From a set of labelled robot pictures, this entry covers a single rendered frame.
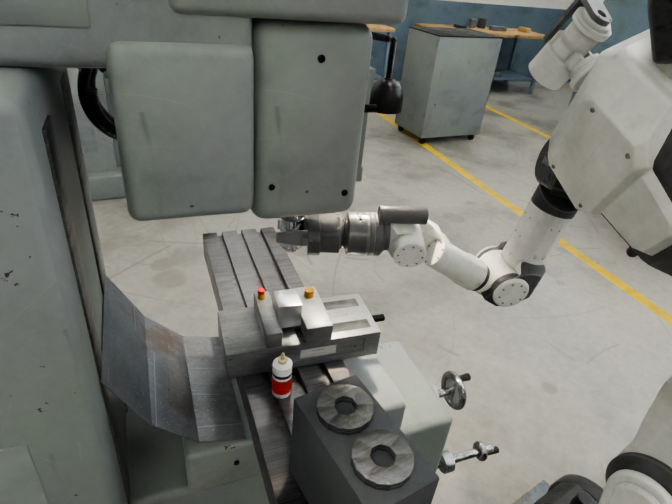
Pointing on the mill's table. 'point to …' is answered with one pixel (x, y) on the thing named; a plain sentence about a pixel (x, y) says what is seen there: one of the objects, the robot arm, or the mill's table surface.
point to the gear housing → (301, 10)
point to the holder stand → (354, 450)
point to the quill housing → (307, 114)
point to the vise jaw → (314, 317)
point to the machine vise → (259, 354)
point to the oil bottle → (281, 376)
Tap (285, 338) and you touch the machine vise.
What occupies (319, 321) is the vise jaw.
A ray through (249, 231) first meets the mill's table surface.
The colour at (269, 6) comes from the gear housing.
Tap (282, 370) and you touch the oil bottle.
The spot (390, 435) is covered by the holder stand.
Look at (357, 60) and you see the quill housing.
